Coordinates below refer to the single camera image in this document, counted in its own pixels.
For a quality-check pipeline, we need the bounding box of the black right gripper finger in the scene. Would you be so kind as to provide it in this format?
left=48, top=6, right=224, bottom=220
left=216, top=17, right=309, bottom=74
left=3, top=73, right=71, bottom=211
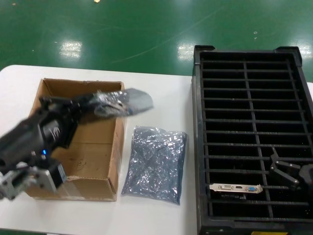
left=268, top=146, right=301, bottom=190

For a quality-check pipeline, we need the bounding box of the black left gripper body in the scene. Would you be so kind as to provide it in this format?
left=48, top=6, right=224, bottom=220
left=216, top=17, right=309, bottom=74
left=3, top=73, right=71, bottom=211
left=0, top=107, right=72, bottom=170

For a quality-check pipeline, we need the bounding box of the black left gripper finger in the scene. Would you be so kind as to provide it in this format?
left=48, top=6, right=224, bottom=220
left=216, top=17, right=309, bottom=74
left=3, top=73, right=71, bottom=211
left=60, top=104, right=95, bottom=149
left=39, top=92, right=99, bottom=110

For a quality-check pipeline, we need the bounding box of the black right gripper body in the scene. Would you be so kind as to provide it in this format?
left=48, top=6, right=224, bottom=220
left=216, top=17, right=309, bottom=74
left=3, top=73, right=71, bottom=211
left=298, top=164, right=313, bottom=193

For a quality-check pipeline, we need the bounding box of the translucent antistatic bag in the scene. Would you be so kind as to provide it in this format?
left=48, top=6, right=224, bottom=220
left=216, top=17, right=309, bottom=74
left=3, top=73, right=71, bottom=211
left=94, top=87, right=155, bottom=118

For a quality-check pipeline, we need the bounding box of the open brown cardboard box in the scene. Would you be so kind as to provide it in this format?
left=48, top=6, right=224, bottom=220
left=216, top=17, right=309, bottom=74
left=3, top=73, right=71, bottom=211
left=23, top=77, right=129, bottom=202

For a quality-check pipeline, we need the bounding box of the black slotted plastic container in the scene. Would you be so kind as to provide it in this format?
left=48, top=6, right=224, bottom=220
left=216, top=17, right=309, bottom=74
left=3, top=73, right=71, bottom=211
left=191, top=45, right=313, bottom=235

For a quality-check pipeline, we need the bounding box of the flat grey antistatic bag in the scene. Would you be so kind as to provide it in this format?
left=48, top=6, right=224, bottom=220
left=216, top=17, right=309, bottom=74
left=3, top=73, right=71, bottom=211
left=121, top=125, right=189, bottom=205

